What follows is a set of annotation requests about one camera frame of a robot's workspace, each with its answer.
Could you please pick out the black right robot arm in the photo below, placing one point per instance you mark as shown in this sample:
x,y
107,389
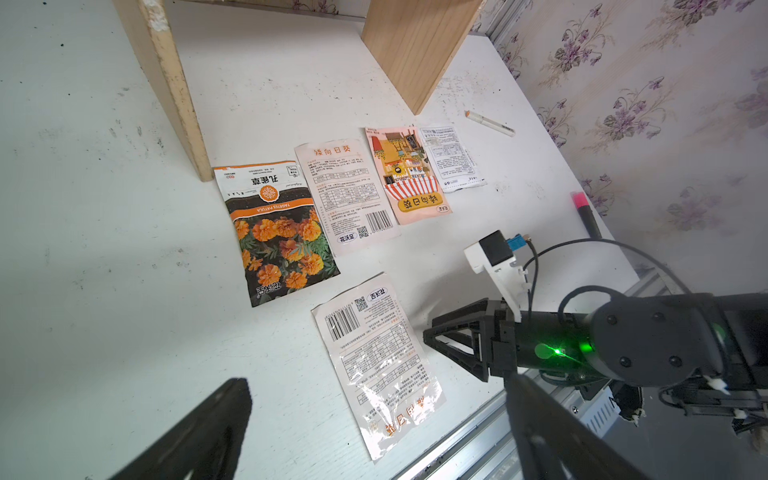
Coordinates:
x,y
704,354

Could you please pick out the white barcode seed bag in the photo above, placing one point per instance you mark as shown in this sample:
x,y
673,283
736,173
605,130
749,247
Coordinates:
x,y
348,195

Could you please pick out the white orange-capped marker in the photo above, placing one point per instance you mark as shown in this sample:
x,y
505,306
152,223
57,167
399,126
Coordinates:
x,y
487,122

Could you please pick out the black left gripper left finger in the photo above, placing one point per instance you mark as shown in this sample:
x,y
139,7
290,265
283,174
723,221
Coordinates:
x,y
205,444

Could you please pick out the white text seed bag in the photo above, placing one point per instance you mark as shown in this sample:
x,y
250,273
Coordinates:
x,y
454,167

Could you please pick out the wooden two-tier shelf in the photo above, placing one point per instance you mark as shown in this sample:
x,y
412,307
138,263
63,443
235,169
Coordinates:
x,y
240,83

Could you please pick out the colourful popcorn seed bag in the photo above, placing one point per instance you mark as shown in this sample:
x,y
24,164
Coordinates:
x,y
406,173

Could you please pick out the pink grey highlighter marker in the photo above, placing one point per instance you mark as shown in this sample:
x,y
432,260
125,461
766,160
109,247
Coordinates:
x,y
584,210

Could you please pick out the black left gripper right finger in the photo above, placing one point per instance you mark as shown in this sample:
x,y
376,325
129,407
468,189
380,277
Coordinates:
x,y
552,444

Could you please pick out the orange flower seed bag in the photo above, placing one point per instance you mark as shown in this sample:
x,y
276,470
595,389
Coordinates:
x,y
284,247

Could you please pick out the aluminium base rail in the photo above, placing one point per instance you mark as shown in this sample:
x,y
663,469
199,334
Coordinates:
x,y
596,332

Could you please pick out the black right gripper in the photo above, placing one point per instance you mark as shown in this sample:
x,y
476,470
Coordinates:
x,y
495,356

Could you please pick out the white label seed bag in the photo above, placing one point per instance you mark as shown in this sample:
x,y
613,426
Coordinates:
x,y
380,364

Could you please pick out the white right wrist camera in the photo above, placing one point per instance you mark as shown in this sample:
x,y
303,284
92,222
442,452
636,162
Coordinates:
x,y
495,255

